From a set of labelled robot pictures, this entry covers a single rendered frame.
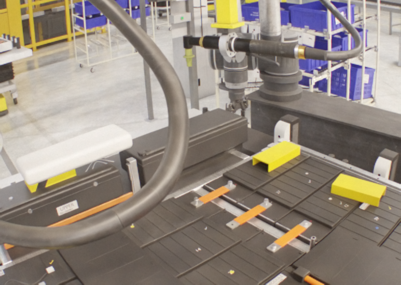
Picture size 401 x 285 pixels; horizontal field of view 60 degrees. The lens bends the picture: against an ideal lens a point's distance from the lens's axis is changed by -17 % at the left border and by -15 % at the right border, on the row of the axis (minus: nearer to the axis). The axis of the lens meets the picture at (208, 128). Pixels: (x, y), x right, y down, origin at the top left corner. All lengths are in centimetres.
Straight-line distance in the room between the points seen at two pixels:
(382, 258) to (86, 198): 79
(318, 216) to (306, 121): 105
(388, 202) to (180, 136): 76
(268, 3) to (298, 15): 168
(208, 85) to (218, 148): 366
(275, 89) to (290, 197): 108
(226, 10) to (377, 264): 87
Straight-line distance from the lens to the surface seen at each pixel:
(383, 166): 138
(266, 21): 189
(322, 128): 202
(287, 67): 210
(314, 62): 344
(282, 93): 213
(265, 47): 123
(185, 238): 99
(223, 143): 134
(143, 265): 92
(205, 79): 492
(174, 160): 52
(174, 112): 57
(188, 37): 138
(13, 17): 1042
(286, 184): 119
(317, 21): 342
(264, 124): 221
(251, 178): 123
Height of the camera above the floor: 163
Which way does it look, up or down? 23 degrees down
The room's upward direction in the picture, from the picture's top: 3 degrees counter-clockwise
